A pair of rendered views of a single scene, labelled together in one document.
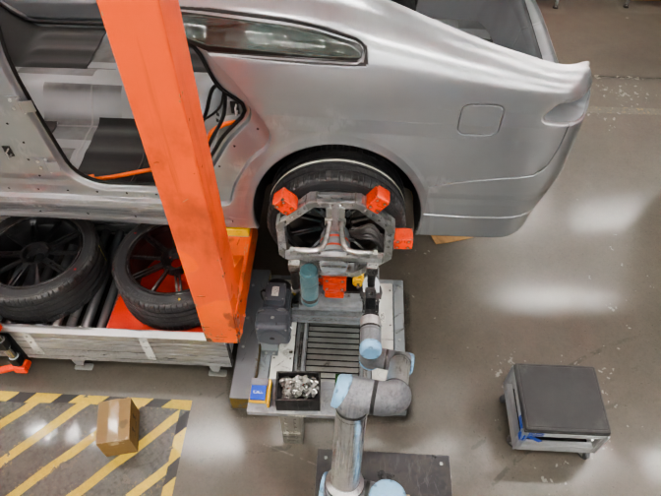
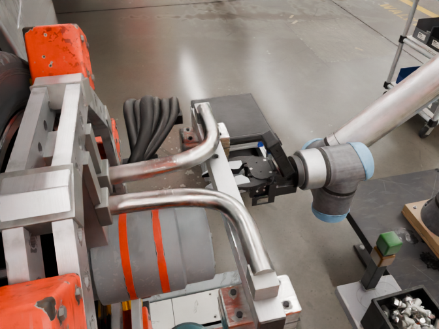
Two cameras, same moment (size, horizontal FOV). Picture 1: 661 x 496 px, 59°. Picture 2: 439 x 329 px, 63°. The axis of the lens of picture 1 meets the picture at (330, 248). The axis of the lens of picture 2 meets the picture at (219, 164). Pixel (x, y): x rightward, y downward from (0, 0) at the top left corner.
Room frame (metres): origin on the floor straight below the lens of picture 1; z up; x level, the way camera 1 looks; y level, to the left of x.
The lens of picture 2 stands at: (1.67, 0.35, 1.35)
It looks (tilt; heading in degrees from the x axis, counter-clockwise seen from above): 41 degrees down; 254
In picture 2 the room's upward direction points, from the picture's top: straight up
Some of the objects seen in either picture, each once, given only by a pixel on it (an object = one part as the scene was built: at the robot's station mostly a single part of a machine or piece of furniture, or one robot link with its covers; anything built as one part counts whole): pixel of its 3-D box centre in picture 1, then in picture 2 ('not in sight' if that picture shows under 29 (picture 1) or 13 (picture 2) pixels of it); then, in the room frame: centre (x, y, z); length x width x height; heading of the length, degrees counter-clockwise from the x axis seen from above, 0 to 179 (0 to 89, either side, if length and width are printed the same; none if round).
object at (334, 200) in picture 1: (335, 236); (100, 260); (1.76, -0.02, 0.85); 0.54 x 0.07 x 0.54; 87
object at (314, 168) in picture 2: (371, 323); (306, 168); (1.32, -0.17, 0.81); 0.10 x 0.05 x 0.09; 87
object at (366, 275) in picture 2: not in sight; (378, 264); (1.14, -0.04, 0.55); 0.03 x 0.03 x 0.21; 87
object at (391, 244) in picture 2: not in sight; (389, 243); (1.14, -0.04, 0.64); 0.04 x 0.04 x 0.04; 87
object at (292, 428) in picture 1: (291, 417); not in sight; (1.15, 0.19, 0.21); 0.10 x 0.10 x 0.42; 87
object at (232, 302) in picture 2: (294, 260); (257, 308); (1.57, 0.16, 0.93); 0.09 x 0.05 x 0.05; 177
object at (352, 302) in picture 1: (335, 275); not in sight; (1.93, -0.03, 0.32); 0.40 x 0.30 x 0.28; 87
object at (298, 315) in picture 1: (335, 293); not in sight; (1.93, -0.03, 0.13); 0.50 x 0.36 x 0.10; 87
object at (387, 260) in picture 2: not in sight; (382, 255); (1.14, -0.04, 0.59); 0.04 x 0.04 x 0.04; 87
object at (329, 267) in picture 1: (334, 249); (146, 251); (1.69, -0.02, 0.85); 0.21 x 0.14 x 0.14; 177
